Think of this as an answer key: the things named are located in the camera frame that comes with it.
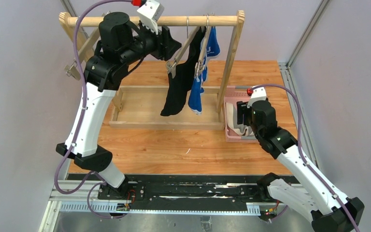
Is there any wooden clothes rack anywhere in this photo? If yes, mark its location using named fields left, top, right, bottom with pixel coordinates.
left=67, top=11, right=245, bottom=130

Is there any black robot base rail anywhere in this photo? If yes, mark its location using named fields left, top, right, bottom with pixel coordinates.
left=71, top=174, right=304, bottom=216

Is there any wooden hanger holding blue underwear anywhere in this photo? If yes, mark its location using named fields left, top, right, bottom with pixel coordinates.
left=195, top=14, right=212, bottom=78

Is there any grey underwear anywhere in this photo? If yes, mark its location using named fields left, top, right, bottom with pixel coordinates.
left=225, top=102, right=256, bottom=140

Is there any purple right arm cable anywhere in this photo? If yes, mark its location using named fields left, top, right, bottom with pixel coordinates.
left=251, top=84, right=362, bottom=232

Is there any pink perforated plastic basket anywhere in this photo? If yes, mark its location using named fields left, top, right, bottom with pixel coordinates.
left=224, top=86, right=267, bottom=143

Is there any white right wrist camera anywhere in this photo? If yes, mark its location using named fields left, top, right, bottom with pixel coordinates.
left=247, top=86, right=267, bottom=107

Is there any empty wooden clip hanger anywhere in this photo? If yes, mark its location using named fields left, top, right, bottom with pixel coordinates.
left=59, top=12, right=100, bottom=80

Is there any blue underwear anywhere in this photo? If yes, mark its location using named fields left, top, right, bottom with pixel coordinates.
left=188, top=27, right=221, bottom=115

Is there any black underwear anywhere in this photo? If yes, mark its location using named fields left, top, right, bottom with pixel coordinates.
left=160, top=27, right=206, bottom=116

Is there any wooden hanger holding black underwear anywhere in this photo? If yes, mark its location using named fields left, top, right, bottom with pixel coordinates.
left=166, top=26, right=200, bottom=79

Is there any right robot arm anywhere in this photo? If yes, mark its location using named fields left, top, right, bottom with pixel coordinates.
left=237, top=100, right=365, bottom=232

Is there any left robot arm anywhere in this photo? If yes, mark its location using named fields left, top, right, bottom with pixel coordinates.
left=56, top=12, right=181, bottom=189

